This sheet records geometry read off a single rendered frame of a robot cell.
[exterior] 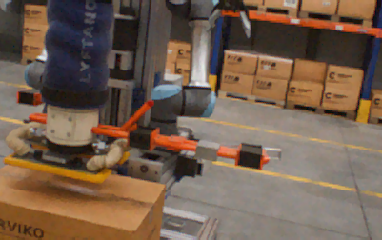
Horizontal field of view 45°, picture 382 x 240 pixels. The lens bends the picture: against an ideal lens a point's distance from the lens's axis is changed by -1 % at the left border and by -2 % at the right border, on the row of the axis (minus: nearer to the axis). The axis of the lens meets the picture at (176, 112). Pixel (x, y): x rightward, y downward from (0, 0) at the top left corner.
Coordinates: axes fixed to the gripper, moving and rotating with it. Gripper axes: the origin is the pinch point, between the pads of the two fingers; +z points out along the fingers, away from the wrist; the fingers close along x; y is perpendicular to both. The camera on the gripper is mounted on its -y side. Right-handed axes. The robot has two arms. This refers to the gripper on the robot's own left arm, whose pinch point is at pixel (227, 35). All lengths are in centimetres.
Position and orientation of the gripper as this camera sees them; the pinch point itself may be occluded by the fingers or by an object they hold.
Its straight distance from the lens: 169.2
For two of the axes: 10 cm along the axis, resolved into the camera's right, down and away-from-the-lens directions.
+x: 9.6, 1.7, -2.3
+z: -1.2, 9.7, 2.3
